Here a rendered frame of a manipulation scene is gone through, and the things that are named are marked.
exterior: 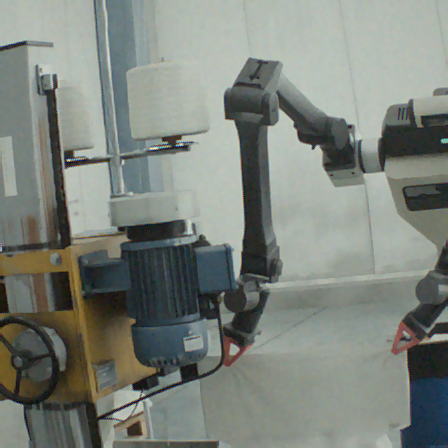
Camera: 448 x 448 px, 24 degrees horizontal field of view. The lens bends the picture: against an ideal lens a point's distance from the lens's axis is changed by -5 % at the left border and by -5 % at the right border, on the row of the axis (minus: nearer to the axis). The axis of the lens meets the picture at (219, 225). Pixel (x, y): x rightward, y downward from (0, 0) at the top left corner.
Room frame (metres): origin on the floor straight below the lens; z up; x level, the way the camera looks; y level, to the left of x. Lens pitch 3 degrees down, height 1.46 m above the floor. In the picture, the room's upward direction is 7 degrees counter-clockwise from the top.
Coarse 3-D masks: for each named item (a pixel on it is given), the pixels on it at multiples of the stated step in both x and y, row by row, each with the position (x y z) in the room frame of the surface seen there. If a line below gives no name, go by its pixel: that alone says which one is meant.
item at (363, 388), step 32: (288, 352) 2.46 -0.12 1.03; (320, 352) 2.39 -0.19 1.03; (352, 352) 2.38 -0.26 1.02; (384, 352) 2.37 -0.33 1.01; (224, 384) 2.49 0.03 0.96; (256, 384) 2.45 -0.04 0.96; (288, 384) 2.41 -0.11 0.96; (320, 384) 2.39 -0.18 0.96; (352, 384) 2.38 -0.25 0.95; (384, 384) 2.37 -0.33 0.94; (224, 416) 2.49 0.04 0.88; (256, 416) 2.46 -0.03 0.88; (288, 416) 2.41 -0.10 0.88; (320, 416) 2.39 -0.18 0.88; (352, 416) 2.38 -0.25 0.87; (384, 416) 2.37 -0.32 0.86
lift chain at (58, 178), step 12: (48, 96) 2.16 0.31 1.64; (48, 108) 2.16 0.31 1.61; (48, 120) 2.17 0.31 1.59; (60, 144) 2.18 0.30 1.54; (60, 156) 2.17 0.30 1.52; (60, 168) 2.17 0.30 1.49; (60, 180) 2.17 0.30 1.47; (60, 192) 2.16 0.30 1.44; (60, 204) 2.16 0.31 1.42; (60, 216) 2.16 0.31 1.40; (60, 228) 2.16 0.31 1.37; (72, 300) 2.16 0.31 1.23; (96, 432) 2.16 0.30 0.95; (96, 444) 2.16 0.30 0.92
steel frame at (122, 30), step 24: (96, 0) 11.06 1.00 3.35; (120, 0) 11.12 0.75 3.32; (120, 24) 11.13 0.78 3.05; (120, 48) 11.14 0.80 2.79; (144, 48) 11.09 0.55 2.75; (120, 72) 11.15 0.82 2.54; (120, 96) 11.16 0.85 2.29; (120, 120) 11.17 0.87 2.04; (120, 144) 11.18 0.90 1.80; (144, 144) 11.00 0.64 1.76; (144, 168) 11.09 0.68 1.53
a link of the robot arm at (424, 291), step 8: (432, 272) 2.24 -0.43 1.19; (440, 272) 2.26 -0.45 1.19; (424, 280) 2.24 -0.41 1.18; (432, 280) 2.23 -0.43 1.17; (440, 280) 2.22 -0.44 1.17; (416, 288) 2.25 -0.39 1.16; (424, 288) 2.24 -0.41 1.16; (432, 288) 2.23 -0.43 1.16; (440, 288) 2.23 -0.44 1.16; (416, 296) 2.25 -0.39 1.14; (424, 296) 2.23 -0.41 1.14; (432, 296) 2.22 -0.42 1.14; (440, 296) 2.23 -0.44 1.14
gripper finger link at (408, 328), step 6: (402, 318) 2.33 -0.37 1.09; (402, 324) 2.33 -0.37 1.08; (408, 324) 2.32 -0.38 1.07; (408, 330) 2.33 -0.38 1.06; (414, 330) 2.31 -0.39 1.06; (396, 336) 2.34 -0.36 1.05; (414, 336) 2.32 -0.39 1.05; (396, 342) 2.35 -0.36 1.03; (414, 342) 2.32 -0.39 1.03; (396, 348) 2.35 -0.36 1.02; (402, 348) 2.34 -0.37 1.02
